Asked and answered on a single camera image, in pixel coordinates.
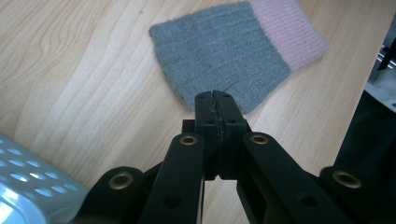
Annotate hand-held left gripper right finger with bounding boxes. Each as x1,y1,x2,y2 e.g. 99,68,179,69
212,90,253,182

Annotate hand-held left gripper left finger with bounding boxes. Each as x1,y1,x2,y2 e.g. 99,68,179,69
182,91,220,182

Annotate grey pink knit glove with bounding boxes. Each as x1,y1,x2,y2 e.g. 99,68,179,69
148,0,330,115

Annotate dark object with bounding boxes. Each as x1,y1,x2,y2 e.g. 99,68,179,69
333,89,396,180

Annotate black metal stand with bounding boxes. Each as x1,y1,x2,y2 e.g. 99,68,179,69
376,36,396,72

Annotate light blue plastic basket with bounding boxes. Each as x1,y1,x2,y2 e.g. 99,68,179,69
0,133,91,224

